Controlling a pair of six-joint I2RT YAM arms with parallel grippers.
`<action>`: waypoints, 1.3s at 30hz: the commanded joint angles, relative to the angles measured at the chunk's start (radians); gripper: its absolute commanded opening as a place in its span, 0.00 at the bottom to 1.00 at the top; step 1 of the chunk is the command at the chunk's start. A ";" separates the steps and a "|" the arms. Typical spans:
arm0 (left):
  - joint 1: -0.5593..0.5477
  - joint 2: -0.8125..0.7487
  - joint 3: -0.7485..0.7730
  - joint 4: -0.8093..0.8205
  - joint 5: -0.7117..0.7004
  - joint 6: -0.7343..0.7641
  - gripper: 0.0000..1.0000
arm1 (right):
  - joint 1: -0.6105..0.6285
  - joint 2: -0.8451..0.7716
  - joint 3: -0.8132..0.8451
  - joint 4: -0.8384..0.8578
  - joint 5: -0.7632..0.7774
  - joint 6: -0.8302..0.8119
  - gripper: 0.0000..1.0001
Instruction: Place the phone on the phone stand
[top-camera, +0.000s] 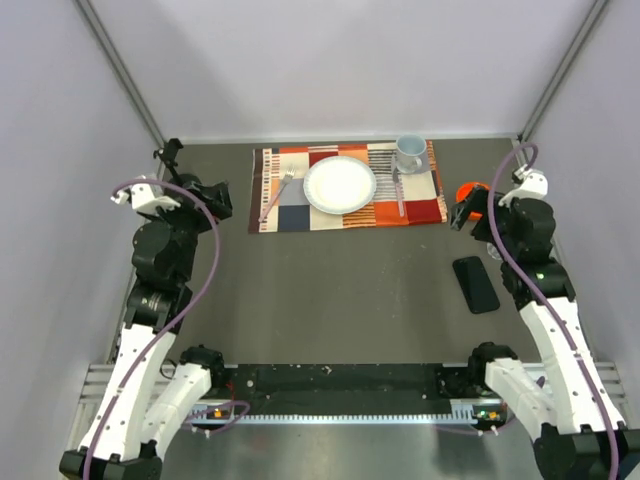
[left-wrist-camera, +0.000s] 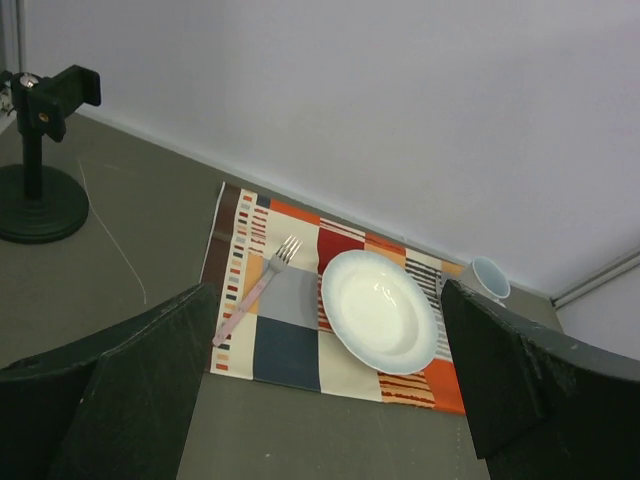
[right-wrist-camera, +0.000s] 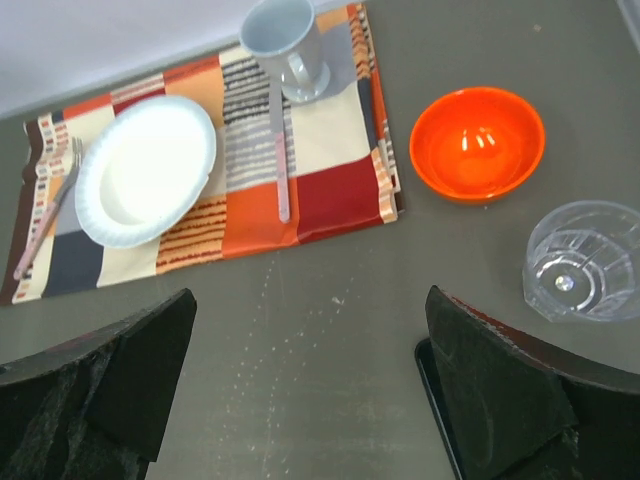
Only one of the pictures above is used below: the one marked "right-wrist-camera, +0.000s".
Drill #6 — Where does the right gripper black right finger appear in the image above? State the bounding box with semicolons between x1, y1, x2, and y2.
425;286;639;479

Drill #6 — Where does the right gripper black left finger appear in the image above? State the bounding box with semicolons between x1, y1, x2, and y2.
1;289;197;479

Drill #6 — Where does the black smartphone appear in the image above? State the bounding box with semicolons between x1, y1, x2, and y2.
414;338;466;480

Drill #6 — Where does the white paper plate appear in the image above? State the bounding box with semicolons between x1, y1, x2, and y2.
75;95;217;249

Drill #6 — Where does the orange plastic bowl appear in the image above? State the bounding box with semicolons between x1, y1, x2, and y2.
409;86;546;204

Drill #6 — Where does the colourful patchwork placemat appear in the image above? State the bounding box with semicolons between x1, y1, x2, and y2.
1;3;401;305

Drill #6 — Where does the light blue mug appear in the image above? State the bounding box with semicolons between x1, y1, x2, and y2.
239;0;331;103

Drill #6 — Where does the pink handled fork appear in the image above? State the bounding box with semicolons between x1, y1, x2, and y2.
13;137;83;281

